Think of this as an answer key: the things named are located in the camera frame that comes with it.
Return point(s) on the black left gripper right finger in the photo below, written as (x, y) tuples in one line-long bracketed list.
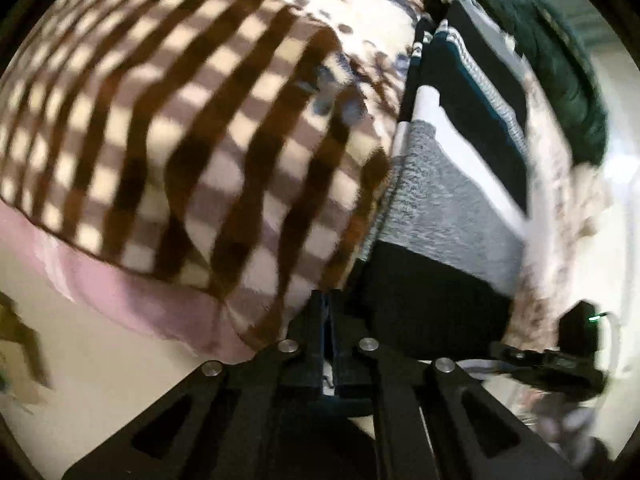
[(431, 421)]

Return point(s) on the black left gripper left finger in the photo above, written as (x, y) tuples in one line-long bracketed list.
[(217, 422)]

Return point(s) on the black patterned striped sweater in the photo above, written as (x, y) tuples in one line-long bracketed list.
[(439, 268)]

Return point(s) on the pink bed sheet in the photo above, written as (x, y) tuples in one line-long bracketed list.
[(147, 306)]

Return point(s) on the dark teal fleece blanket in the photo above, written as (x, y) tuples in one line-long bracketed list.
[(564, 70)]

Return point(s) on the floral fleece bed blanket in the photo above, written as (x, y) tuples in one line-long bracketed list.
[(243, 148)]

